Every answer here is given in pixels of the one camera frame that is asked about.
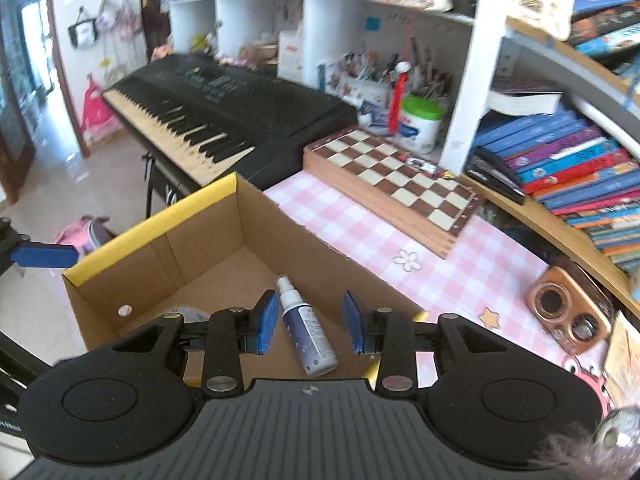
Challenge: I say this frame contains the pink backpack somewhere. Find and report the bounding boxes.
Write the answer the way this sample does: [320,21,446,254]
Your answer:
[53,215,119,264]

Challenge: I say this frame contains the white quilted handbag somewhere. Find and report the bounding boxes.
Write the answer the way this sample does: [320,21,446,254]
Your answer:
[509,0,574,42]

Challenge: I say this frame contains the brown bowl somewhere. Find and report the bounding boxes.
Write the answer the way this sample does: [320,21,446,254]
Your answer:
[239,44,279,66]

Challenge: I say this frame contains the white shelf unit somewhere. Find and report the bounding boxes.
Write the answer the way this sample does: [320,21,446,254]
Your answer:
[169,0,513,173]

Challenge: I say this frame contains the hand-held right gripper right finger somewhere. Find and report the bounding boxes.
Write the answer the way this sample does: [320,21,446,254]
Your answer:
[342,289,507,397]

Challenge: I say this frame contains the small spray bottle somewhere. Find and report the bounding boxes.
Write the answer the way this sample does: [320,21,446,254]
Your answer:
[275,274,340,379]

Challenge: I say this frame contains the tan notebook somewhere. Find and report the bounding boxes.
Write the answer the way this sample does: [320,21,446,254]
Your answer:
[604,309,640,402]

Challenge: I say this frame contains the black keyboard stand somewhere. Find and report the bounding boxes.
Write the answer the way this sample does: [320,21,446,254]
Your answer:
[142,152,187,219]

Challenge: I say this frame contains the bright pink bag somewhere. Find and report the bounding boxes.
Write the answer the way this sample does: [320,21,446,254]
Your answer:
[81,74,124,149]

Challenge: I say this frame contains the white pen holder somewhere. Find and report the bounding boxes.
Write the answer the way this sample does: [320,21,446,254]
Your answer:
[344,77,392,109]

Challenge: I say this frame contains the thick black book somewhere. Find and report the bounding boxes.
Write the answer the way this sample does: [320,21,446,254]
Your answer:
[484,77,564,117]

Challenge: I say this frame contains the rose gold speaker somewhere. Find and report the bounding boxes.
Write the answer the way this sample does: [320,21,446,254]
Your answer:
[524,259,616,356]

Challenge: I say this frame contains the bunch of pens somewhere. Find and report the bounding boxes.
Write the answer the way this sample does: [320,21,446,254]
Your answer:
[324,37,454,107]

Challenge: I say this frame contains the black and white bag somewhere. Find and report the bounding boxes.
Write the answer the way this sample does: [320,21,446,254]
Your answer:
[67,7,99,50]

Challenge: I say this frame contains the row of colourful books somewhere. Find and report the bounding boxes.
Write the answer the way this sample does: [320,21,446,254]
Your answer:
[472,109,640,275]

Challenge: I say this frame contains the white jar green lid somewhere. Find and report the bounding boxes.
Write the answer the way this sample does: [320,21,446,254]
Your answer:
[397,94,446,155]

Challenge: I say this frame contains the small toy car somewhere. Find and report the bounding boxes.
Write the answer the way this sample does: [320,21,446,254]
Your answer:
[403,155,457,180]

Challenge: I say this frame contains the grey furry pompom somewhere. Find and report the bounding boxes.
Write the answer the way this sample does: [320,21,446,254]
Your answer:
[531,399,640,472]

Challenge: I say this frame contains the cardboard box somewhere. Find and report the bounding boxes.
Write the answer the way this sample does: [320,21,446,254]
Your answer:
[62,172,431,392]

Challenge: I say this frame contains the pink checked tablecloth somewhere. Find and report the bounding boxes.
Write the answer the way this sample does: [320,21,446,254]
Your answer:
[262,167,617,402]

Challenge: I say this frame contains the pink floral hanging bags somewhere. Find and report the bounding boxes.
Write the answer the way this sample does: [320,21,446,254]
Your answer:
[97,0,142,42]

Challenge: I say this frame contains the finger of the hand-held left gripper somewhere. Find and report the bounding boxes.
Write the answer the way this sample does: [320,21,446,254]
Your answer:
[0,331,50,386]
[0,217,80,280]

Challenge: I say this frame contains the white box red label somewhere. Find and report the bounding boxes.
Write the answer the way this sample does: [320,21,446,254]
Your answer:
[277,29,306,81]

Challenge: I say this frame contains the black electronic keyboard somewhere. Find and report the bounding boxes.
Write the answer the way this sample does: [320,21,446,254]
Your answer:
[101,52,359,189]

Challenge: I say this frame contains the white flower decoration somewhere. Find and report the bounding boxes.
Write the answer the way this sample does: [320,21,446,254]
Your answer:
[393,248,421,272]

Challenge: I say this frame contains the wooden chessboard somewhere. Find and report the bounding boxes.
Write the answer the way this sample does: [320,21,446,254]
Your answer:
[303,127,487,260]

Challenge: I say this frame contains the stack of dark books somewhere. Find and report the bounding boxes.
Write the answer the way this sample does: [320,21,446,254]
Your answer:
[565,0,640,92]

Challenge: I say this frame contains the dark brown door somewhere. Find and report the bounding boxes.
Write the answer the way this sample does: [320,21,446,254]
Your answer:
[137,0,174,62]

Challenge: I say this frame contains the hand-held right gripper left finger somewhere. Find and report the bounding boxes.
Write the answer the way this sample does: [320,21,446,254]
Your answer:
[112,290,281,399]

